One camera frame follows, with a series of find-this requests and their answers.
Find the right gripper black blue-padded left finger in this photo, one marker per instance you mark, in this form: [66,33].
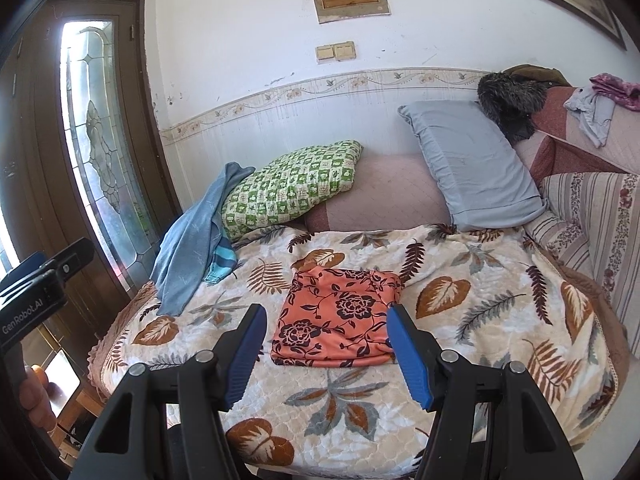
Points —
[165,424]

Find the green white patterned pillow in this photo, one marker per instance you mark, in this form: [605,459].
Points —
[290,186]

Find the magenta garment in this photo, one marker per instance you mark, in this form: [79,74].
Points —
[623,93]

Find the beige wall switch plate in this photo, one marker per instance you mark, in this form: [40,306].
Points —
[344,51]

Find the left hand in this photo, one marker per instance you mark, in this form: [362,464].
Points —
[35,401]

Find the blue cloth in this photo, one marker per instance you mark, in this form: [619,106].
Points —
[188,248]

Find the stained glass door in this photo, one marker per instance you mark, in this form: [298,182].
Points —
[81,156]

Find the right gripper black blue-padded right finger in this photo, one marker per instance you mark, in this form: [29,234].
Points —
[490,423]

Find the grey garment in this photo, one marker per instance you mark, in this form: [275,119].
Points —
[593,112]

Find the striped floral pillow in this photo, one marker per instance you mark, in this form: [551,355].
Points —
[592,226]

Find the grey-blue pillow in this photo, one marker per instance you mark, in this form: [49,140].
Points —
[484,183]

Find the orange floral blouse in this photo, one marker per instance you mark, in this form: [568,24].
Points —
[336,318]

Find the pink mattress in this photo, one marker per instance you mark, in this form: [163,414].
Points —
[390,192]

